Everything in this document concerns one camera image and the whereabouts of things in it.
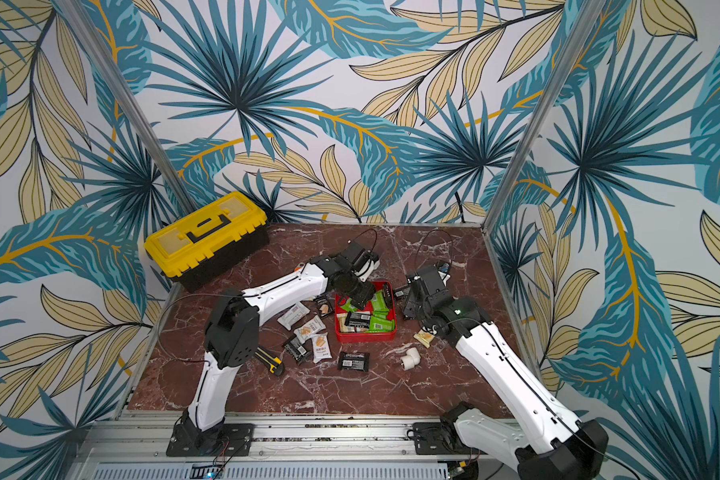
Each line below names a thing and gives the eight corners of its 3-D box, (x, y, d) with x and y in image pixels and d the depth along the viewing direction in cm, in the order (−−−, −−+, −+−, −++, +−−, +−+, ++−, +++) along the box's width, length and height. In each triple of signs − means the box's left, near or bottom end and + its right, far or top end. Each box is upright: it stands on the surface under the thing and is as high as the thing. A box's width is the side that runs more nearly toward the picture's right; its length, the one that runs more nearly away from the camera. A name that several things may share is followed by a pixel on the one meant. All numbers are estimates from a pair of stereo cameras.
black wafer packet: (338, 371, 86) (337, 368, 85) (339, 354, 90) (338, 351, 88) (370, 371, 87) (370, 369, 85) (370, 354, 90) (370, 351, 88)
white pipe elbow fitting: (406, 373, 86) (407, 369, 84) (397, 360, 89) (398, 356, 86) (422, 362, 88) (424, 359, 86) (413, 350, 91) (414, 346, 88)
